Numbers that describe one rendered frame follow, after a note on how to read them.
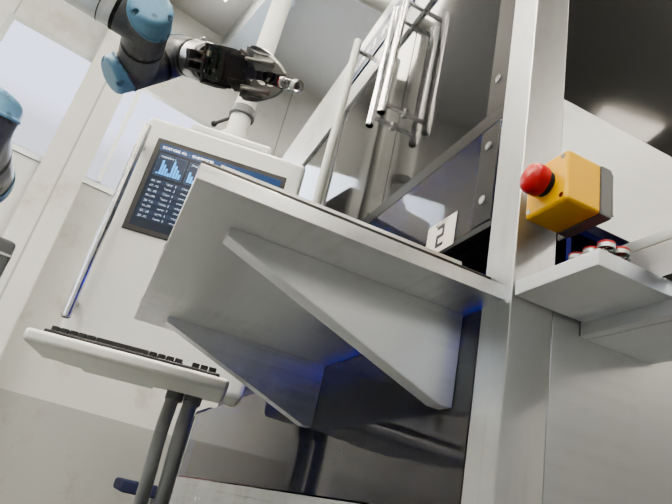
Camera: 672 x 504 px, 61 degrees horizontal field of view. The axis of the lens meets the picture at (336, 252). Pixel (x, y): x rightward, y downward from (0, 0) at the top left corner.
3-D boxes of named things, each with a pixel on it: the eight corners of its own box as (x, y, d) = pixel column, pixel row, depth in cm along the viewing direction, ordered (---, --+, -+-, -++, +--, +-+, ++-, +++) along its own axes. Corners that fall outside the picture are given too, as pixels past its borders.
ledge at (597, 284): (601, 330, 74) (601, 316, 75) (695, 307, 63) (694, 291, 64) (514, 295, 70) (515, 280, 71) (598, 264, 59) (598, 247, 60)
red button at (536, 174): (538, 206, 73) (540, 180, 74) (561, 194, 69) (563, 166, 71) (514, 195, 71) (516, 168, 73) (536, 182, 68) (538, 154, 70)
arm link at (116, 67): (101, 34, 100) (158, 20, 106) (95, 70, 110) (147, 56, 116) (124, 72, 100) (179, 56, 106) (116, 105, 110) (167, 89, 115)
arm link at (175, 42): (152, 77, 118) (188, 66, 123) (179, 86, 111) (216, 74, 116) (142, 37, 114) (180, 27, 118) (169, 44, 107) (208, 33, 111)
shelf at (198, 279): (337, 382, 135) (338, 374, 135) (553, 319, 74) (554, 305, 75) (133, 318, 121) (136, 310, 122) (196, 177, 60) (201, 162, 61)
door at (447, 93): (383, 208, 128) (421, 20, 153) (511, 106, 91) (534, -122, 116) (381, 207, 128) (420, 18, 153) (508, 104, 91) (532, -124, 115)
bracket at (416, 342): (439, 410, 76) (451, 318, 82) (452, 408, 74) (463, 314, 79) (192, 332, 67) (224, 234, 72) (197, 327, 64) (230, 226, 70)
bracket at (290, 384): (306, 428, 120) (319, 367, 125) (311, 427, 117) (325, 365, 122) (144, 382, 110) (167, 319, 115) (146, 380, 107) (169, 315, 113)
